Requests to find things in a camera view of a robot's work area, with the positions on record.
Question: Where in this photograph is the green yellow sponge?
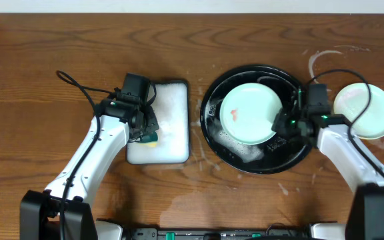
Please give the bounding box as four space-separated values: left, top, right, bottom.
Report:
139 131 159 147

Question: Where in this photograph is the mint green plate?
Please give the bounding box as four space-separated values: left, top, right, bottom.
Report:
219 83 282 145
333 83 384 138

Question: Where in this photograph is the yellow plate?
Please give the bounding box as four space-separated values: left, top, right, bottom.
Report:
351 132 378 140

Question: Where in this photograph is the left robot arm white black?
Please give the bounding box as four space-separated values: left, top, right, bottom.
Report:
20 97 158 239

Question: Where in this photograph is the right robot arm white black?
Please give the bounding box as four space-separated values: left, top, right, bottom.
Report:
272 109 384 239

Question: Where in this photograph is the round black tray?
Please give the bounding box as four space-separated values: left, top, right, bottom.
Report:
200 65 311 174

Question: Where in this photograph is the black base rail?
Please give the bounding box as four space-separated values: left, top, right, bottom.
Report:
91 219 346 240

